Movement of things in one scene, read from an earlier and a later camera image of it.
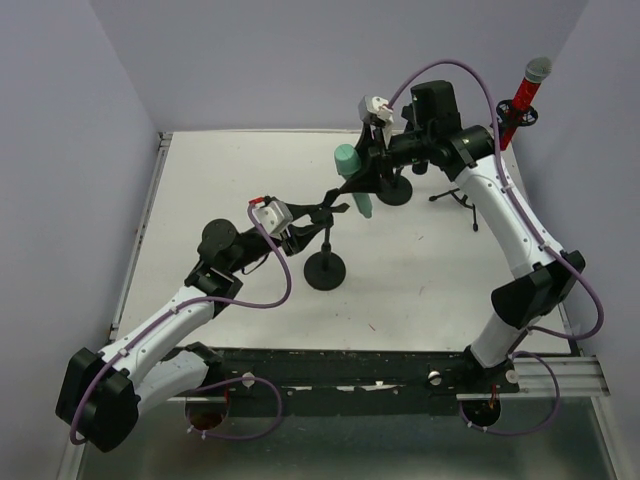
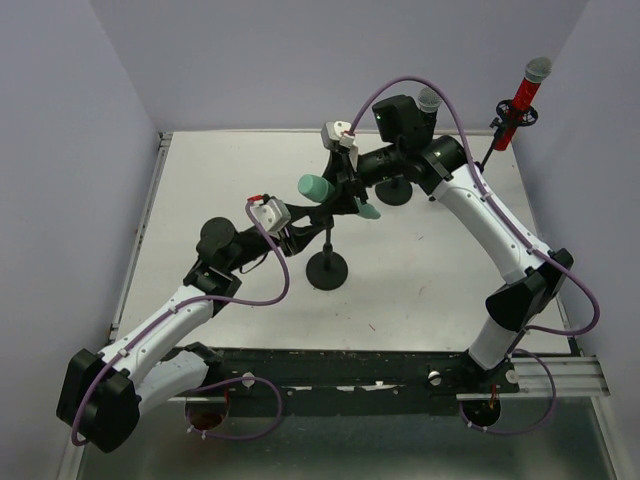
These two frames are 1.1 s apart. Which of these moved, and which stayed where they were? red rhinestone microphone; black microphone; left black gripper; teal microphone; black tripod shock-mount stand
Moved: teal microphone; black microphone
Stayed: black tripod shock-mount stand; red rhinestone microphone; left black gripper
